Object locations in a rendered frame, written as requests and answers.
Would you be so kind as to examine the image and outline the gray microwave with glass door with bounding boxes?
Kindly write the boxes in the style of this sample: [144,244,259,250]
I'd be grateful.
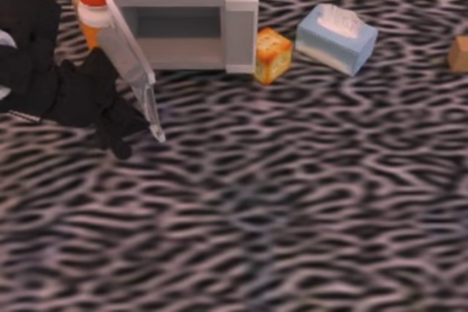
[97,0,260,144]

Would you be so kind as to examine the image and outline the orange bottle with red cap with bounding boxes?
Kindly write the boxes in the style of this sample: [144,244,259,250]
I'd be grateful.
[75,0,113,52]

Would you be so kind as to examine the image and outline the toasted bread cube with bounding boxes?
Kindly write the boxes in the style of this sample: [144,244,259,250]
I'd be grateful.
[253,26,295,85]

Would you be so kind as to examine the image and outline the blue tissue box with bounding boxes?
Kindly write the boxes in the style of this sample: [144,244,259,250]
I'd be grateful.
[294,3,380,77]

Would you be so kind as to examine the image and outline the brown block at edge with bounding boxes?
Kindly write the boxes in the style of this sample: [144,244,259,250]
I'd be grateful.
[448,34,468,74]

